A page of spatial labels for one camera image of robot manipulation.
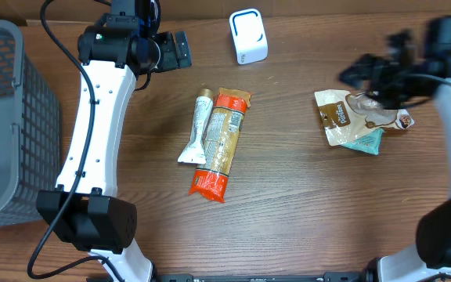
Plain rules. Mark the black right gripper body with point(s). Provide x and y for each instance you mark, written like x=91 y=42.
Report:
x=395 y=85

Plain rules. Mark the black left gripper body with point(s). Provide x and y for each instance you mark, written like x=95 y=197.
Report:
x=167 y=51

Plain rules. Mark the beige brown snack pouch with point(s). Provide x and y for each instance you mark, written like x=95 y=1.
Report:
x=348 y=116

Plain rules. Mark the mint green wipes packet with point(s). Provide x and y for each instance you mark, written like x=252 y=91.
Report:
x=369 y=143

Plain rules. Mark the orange spaghetti pasta packet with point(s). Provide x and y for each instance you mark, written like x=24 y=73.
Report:
x=220 y=142

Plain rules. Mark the white gold-capped tube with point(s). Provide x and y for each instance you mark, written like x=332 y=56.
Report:
x=194 y=153

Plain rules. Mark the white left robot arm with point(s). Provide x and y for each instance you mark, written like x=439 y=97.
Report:
x=83 y=208

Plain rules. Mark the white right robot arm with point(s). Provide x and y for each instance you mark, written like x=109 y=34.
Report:
x=429 y=258

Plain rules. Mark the white barcode scanner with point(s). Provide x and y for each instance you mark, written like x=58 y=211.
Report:
x=249 y=36

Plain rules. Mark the grey plastic mesh basket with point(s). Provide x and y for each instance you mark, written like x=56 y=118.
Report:
x=30 y=127

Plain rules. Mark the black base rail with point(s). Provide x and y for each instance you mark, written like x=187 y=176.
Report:
x=326 y=277

